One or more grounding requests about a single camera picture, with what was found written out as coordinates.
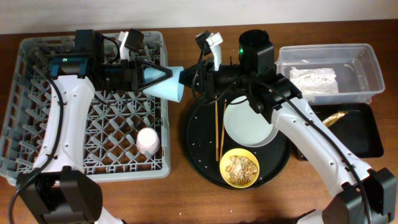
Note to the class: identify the white plate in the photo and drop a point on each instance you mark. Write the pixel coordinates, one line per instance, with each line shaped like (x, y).
(246, 127)

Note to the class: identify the black rectangular tray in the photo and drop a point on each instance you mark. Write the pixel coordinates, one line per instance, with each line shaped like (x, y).
(357, 130)

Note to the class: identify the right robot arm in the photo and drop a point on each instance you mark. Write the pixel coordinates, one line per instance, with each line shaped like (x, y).
(360, 194)

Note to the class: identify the blue cup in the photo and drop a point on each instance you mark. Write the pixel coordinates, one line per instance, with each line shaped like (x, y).
(170, 89)

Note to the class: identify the pink cup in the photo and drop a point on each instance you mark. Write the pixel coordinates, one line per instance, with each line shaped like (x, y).
(147, 141)

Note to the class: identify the right wooden chopstick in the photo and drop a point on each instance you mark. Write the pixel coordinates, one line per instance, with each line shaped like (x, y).
(222, 131)

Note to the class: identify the grey dishwasher rack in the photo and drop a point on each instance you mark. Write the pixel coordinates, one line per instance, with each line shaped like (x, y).
(110, 153)

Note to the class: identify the yellow bowl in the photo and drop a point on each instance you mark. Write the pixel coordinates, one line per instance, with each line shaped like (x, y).
(237, 152)

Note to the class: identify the round black tray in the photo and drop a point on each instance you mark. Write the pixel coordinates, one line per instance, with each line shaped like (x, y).
(199, 136)

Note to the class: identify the clear plastic bin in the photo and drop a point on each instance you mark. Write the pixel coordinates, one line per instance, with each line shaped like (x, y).
(358, 74)

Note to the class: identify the wooden chopstick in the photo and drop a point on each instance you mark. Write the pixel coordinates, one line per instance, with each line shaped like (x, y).
(222, 131)
(216, 130)

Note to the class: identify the white napkin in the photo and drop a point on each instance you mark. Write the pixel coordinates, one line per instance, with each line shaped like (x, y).
(314, 82)

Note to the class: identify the left wooden chopstick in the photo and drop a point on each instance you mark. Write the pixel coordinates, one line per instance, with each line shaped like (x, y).
(216, 130)

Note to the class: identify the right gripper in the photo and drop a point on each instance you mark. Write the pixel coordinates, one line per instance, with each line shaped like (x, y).
(208, 83)

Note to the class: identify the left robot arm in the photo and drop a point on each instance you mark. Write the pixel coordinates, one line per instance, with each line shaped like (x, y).
(57, 190)

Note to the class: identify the peanut shells and food scraps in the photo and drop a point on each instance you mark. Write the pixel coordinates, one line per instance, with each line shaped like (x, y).
(240, 170)

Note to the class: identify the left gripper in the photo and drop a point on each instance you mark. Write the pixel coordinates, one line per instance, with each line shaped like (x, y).
(133, 74)

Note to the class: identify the gold foil wrapper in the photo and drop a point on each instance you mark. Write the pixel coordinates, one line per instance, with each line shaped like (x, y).
(332, 119)

